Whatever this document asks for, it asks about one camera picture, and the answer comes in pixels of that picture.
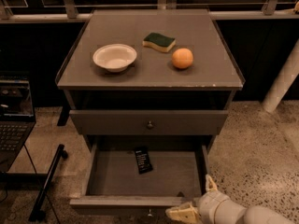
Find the round middle drawer knob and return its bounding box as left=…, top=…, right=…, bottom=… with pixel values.
left=147, top=209, right=154, bottom=217

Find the green yellow sponge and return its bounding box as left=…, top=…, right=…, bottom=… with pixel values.
left=142, top=33, right=176, bottom=53

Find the round top drawer knob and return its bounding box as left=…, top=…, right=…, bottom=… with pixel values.
left=147, top=120, right=155, bottom=130

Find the black table leg bar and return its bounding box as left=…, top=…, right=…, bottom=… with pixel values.
left=29, top=144, right=68, bottom=222

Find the orange fruit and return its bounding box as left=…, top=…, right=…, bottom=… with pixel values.
left=172, top=49, right=193, bottom=69

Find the grey drawer cabinet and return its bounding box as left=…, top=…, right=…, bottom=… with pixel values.
left=56, top=9, right=244, bottom=150

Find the white bowl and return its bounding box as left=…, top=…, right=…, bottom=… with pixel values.
left=93, top=44, right=137, bottom=73

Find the round drawer knob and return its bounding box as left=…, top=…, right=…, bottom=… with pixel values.
left=147, top=120, right=155, bottom=130
left=147, top=209, right=154, bottom=217

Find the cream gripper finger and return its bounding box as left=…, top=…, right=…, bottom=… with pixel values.
left=165, top=203, right=202, bottom=224
left=206, top=175, right=218, bottom=192

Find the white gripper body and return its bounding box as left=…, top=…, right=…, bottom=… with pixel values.
left=197, top=191, right=246, bottom=224

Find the black laptop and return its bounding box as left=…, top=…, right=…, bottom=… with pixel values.
left=0, top=72, right=36, bottom=173

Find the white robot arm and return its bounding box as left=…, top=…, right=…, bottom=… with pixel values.
left=165, top=41, right=299, bottom=224

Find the metal window railing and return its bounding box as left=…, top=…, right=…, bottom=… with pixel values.
left=0, top=0, right=299, bottom=22

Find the black rxbar chocolate bar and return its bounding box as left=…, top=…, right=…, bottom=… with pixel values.
left=134, top=147, right=153, bottom=174

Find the grey closed top drawer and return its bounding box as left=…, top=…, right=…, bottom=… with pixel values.
left=69, top=110, right=228, bottom=135

